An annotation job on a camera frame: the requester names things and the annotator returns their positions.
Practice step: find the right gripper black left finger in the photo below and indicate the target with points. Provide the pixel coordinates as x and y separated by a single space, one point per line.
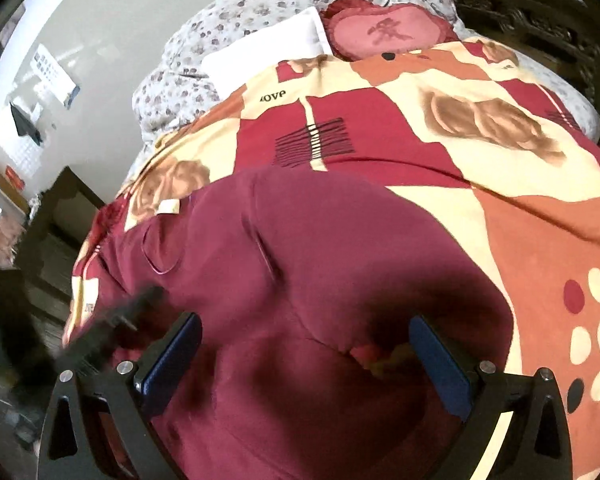
98 426

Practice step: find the dark red garment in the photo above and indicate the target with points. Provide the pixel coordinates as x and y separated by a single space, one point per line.
300 278

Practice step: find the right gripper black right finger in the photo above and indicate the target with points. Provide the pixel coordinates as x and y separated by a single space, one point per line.
536 443

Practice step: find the red orange patterned blanket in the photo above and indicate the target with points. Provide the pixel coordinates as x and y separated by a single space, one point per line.
458 130

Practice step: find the white pillow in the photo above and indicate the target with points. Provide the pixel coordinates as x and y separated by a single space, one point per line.
296 38

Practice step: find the dark wooden nightstand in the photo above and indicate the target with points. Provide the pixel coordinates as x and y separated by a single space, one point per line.
44 246

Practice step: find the wall calendar poster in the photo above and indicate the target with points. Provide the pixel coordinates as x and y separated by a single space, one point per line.
56 79

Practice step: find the dark cloth on wall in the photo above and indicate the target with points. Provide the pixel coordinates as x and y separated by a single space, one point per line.
24 127

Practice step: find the dark carved wooden cabinet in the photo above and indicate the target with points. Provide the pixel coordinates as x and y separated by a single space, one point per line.
563 35

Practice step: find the red heart cushion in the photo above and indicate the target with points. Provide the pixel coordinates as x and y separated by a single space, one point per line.
358 29

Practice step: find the floral grey quilt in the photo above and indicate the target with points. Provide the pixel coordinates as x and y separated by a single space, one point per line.
229 41

